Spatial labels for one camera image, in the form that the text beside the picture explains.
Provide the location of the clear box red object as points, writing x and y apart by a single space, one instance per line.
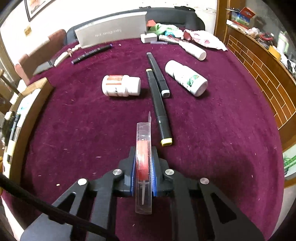
143 177

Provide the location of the black marker grey cap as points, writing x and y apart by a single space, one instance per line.
163 87

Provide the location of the black marker yellow caps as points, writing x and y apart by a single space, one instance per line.
159 109

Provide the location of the black phone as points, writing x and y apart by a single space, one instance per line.
43 67

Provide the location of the grey red dragonfly box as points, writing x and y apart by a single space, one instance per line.
112 28

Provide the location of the framed wall painting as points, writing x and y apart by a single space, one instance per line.
34 7

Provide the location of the green cloth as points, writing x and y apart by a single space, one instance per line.
167 30

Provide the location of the white bottle red label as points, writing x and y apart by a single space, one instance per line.
121 85

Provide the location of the wooden brick-pattern counter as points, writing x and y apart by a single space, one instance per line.
272 78

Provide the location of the pink cloth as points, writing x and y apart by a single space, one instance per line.
204 38

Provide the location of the cardboard tray box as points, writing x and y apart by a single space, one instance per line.
29 104

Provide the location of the thin purple marker pen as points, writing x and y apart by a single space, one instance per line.
91 53

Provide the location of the brown armchair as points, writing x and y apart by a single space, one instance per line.
28 63

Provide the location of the white plain bottle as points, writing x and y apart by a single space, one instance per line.
194 50

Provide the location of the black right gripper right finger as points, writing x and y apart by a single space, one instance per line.
199 209

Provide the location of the white charger adapter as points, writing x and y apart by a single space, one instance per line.
148 38

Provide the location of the white bottle green label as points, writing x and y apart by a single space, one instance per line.
192 81

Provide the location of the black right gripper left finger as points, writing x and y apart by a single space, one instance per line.
94 201

